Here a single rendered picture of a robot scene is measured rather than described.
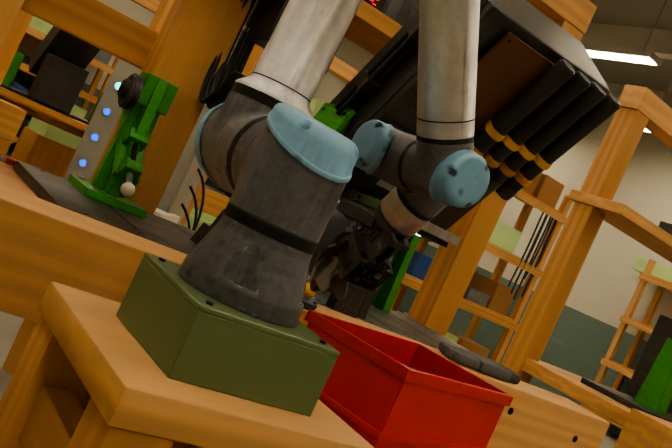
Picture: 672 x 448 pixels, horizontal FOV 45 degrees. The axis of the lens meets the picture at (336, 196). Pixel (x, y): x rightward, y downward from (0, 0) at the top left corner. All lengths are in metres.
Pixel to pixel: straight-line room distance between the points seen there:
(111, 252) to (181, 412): 0.48
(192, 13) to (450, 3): 0.95
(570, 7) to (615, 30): 8.25
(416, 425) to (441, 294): 1.17
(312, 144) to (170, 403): 0.32
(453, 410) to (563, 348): 10.71
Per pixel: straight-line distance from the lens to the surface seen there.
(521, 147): 1.66
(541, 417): 1.85
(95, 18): 1.90
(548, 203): 8.36
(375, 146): 1.13
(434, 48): 1.03
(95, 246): 1.24
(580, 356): 11.81
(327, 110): 1.69
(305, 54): 1.06
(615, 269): 11.88
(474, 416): 1.35
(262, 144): 0.93
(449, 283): 2.37
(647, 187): 12.08
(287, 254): 0.92
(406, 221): 1.25
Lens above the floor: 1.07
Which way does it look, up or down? 1 degrees up
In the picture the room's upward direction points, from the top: 25 degrees clockwise
